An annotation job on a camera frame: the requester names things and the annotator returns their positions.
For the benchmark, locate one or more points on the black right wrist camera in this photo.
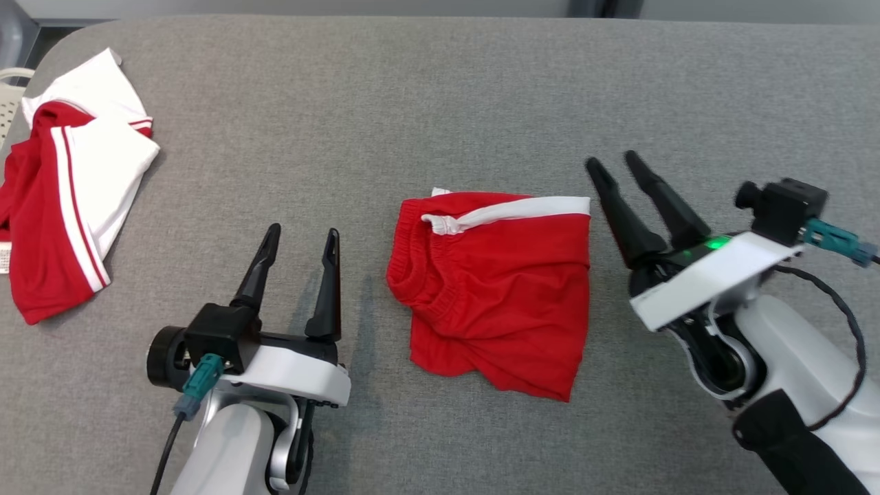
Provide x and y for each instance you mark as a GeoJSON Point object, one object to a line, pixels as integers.
{"type": "Point", "coordinates": [787, 206]}

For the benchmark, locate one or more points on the red and white jersey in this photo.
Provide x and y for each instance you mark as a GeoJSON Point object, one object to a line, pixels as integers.
{"type": "Point", "coordinates": [75, 199]}

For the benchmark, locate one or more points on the cream perforated laundry basket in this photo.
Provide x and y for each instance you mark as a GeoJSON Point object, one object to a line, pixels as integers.
{"type": "Point", "coordinates": [10, 103]}

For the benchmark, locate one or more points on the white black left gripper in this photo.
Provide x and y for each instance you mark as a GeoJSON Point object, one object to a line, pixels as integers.
{"type": "Point", "coordinates": [295, 371]}

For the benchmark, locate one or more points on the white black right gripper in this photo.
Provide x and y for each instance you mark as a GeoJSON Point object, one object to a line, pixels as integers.
{"type": "Point", "coordinates": [715, 275]}

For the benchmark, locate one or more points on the red shorts white waistband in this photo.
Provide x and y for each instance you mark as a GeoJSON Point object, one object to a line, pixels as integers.
{"type": "Point", "coordinates": [502, 289]}

